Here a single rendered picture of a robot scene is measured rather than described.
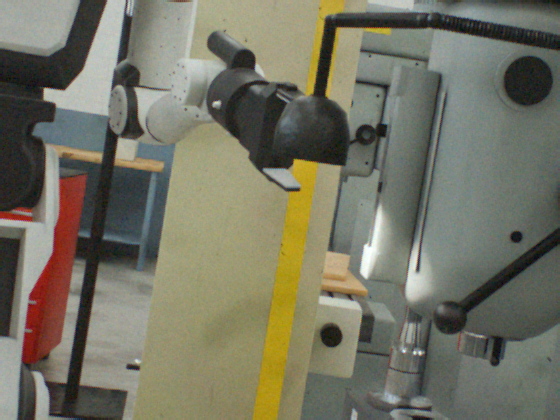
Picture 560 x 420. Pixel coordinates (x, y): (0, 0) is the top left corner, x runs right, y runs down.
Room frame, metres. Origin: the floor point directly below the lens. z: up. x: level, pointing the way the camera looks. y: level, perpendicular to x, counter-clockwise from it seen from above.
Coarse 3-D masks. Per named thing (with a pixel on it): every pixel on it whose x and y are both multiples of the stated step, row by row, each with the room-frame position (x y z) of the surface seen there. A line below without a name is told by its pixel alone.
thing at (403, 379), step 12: (396, 360) 1.50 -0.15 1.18; (408, 360) 1.50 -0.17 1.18; (420, 360) 1.50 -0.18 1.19; (396, 372) 1.50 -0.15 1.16; (408, 372) 1.50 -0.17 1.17; (420, 372) 1.51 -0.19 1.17; (396, 384) 1.50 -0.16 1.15; (408, 384) 1.50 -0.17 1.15; (396, 396) 1.50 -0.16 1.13; (408, 396) 1.50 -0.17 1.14
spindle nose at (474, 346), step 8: (464, 336) 1.10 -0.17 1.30; (472, 336) 1.09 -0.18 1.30; (464, 344) 1.10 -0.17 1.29; (472, 344) 1.09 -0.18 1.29; (480, 344) 1.09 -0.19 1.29; (488, 344) 1.09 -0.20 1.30; (504, 344) 1.10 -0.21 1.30; (464, 352) 1.10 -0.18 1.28; (472, 352) 1.09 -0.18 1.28; (480, 352) 1.09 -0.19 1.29; (488, 352) 1.09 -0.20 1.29; (504, 352) 1.10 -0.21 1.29; (488, 360) 1.09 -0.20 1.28
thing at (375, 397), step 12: (348, 396) 1.55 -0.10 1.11; (360, 396) 1.54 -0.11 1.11; (372, 396) 1.50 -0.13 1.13; (384, 396) 1.51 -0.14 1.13; (420, 396) 1.54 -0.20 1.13; (348, 408) 1.54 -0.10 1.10; (360, 408) 1.49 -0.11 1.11; (372, 408) 1.49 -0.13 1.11; (384, 408) 1.48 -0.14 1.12; (396, 408) 1.48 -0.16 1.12; (408, 408) 1.48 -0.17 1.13; (420, 408) 1.48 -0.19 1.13; (432, 408) 1.54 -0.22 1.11
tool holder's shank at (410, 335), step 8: (408, 312) 1.51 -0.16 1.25; (408, 320) 1.51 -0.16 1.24; (416, 320) 1.51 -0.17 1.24; (408, 328) 1.51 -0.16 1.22; (416, 328) 1.51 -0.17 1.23; (400, 336) 1.51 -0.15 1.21; (408, 336) 1.50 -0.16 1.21; (416, 336) 1.51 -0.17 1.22; (400, 344) 1.52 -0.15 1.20; (408, 344) 1.51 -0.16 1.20; (416, 344) 1.51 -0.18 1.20
